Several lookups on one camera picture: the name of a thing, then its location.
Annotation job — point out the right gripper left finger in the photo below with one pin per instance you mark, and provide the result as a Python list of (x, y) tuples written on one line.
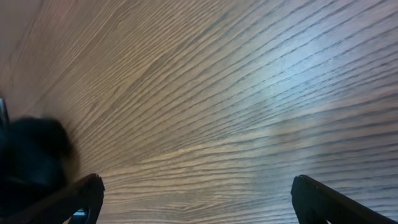
[(80, 202)]

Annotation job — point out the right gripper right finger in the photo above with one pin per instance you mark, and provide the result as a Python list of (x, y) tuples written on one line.
[(316, 203)]

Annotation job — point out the black polo shirt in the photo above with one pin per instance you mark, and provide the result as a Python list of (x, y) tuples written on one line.
[(32, 150)]

